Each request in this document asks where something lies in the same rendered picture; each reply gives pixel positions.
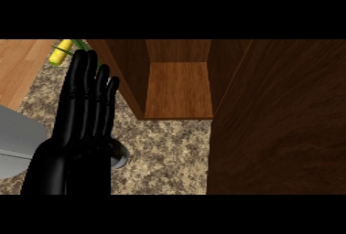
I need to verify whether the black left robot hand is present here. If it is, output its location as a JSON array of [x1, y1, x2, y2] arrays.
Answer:
[[20, 48, 122, 196]]

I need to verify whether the brown wooden cabinet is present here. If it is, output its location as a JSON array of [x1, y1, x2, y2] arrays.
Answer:
[[86, 38, 255, 121]]

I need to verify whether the dark brown wooden cabinet door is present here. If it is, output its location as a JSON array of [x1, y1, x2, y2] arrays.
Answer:
[[206, 38, 346, 196]]

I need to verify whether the yellow corn cob green husk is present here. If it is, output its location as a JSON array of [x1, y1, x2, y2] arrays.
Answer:
[[48, 38, 102, 71]]

